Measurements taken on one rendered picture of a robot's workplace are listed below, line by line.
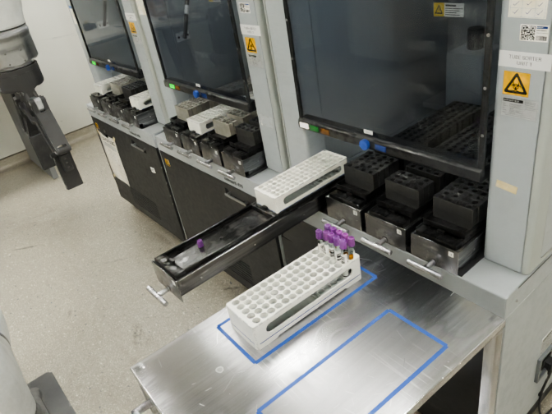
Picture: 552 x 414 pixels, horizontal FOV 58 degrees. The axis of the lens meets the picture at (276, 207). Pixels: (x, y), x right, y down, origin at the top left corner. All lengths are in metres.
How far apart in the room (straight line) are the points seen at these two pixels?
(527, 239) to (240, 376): 0.70
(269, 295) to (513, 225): 0.57
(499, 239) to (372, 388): 0.52
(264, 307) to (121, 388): 1.29
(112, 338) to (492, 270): 1.73
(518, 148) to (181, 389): 0.83
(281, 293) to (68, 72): 3.98
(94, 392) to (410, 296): 1.52
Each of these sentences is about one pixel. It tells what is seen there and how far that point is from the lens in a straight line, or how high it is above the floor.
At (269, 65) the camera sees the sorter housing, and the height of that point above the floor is 1.13.
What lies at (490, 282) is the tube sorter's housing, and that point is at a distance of 1.29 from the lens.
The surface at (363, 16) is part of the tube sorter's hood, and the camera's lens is 1.27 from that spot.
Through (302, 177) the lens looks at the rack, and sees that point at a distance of 1.48.
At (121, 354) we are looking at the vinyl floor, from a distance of 2.38.
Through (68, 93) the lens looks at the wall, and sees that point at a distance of 4.83.
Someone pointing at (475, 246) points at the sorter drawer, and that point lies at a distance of 1.31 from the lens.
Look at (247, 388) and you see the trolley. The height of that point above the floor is 0.82.
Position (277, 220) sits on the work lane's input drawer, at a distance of 1.41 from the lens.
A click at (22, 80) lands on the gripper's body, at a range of 0.94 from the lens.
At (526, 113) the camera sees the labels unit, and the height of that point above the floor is 1.14.
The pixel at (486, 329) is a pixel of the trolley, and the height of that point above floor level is 0.82.
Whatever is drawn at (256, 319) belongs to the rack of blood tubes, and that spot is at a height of 0.88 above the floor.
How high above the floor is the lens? 1.57
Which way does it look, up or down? 31 degrees down
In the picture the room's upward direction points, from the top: 11 degrees counter-clockwise
